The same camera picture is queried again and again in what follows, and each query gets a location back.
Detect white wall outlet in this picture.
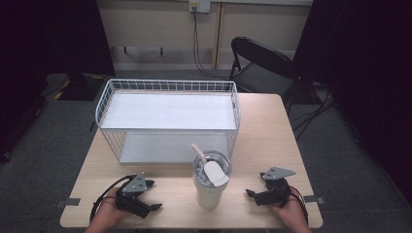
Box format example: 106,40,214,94
189,0,212,15

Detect red and black gripper cable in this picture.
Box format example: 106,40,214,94
289,185,309,225

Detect black folding chair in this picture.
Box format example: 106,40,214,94
228,36,296,99

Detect grey tape strip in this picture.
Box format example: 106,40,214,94
54,197,82,209
302,194,326,205

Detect person's left hand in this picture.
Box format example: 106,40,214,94
96,186,131,225

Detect black power cable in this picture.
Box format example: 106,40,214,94
191,5,231,82

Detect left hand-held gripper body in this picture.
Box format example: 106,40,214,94
114,172,154,219

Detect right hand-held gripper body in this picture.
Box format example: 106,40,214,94
255,166,296,209

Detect person's right hand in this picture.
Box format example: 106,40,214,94
271,193,308,227

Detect black floor cables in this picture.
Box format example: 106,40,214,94
291,82,338,141

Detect dark stand base with yellow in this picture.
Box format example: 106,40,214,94
40,72,109,102

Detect white wire shelf rack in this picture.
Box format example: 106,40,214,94
94,79,242,165

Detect white tumbler with straw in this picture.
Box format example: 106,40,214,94
189,143,233,211

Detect black curtain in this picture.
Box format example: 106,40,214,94
292,0,412,208

